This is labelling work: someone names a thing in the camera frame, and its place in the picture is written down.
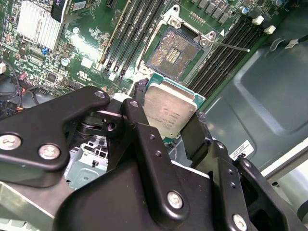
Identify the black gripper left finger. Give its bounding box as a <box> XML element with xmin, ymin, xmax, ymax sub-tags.
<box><xmin>0</xmin><ymin>78</ymin><xmax>191</xmax><ymax>223</ymax></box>

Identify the silver green CPU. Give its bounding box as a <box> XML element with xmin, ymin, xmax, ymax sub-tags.
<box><xmin>143</xmin><ymin>73</ymin><xmax>206</xmax><ymax>145</ymax></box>

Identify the thin metal locking lever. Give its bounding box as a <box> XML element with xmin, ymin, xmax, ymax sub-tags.
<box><xmin>201</xmin><ymin>38</ymin><xmax>251</xmax><ymax>52</ymax></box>

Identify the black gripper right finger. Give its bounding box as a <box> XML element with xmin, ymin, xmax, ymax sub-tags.
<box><xmin>180</xmin><ymin>111</ymin><xmax>308</xmax><ymax>231</ymax></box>

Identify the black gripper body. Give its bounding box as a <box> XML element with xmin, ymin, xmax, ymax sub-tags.
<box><xmin>54</xmin><ymin>160</ymin><xmax>217</xmax><ymax>231</ymax></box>

